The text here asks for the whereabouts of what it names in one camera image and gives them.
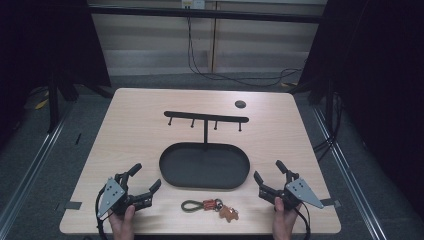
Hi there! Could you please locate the black floor cable bundle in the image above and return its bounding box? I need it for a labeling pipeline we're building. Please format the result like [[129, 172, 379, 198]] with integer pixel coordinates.
[[312, 92, 346, 163]]

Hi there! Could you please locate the black curtain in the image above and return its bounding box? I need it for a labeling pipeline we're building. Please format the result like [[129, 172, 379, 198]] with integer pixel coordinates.
[[0, 0, 113, 141], [297, 0, 424, 214]]

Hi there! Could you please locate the white wall socket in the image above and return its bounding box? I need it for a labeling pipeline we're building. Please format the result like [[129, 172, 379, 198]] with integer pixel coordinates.
[[180, 0, 206, 10]]

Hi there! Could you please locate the yellow floor tape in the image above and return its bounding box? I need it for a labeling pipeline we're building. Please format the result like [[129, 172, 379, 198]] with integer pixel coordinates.
[[34, 97, 50, 111]]

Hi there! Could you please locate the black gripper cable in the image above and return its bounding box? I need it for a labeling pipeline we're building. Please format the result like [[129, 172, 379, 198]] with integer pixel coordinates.
[[94, 185, 111, 240], [294, 202, 312, 240]]

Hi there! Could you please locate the person's left hand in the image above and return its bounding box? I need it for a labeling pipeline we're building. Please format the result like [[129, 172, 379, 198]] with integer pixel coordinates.
[[108, 204, 137, 240]]

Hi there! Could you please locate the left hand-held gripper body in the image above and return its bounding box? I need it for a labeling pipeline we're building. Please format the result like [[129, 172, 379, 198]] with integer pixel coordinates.
[[96, 171, 155, 219]]

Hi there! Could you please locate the black metal crossbar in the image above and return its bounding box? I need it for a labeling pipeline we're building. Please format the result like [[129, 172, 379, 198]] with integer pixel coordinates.
[[87, 4, 323, 25]]

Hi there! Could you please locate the black metal stand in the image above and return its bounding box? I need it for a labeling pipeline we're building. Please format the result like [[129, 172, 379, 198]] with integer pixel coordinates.
[[325, 79, 335, 145], [47, 71, 62, 135]]

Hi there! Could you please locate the person's right hand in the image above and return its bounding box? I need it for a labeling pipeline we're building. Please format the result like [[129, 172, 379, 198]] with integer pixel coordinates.
[[271, 196, 303, 240]]

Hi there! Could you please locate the keychain with green cord loop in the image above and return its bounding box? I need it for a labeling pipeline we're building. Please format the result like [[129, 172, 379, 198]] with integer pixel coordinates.
[[180, 198, 240, 224]]

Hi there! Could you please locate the grey tape strip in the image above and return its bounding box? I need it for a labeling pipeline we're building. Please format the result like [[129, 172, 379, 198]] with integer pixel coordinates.
[[320, 197, 342, 208], [64, 200, 83, 211]]

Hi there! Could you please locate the metal floor rail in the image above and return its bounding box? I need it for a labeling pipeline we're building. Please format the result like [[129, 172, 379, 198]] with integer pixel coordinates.
[[312, 105, 389, 240], [0, 108, 69, 233]]

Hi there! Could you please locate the long black wall cable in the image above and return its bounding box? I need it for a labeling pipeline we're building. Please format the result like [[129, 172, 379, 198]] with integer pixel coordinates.
[[185, 7, 304, 89]]

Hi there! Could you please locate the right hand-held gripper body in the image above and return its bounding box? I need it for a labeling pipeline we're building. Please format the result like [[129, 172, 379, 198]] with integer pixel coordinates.
[[258, 170, 325, 211]]

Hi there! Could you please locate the black key rack with tray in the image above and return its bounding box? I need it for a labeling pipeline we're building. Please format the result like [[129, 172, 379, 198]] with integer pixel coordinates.
[[158, 110, 251, 191]]

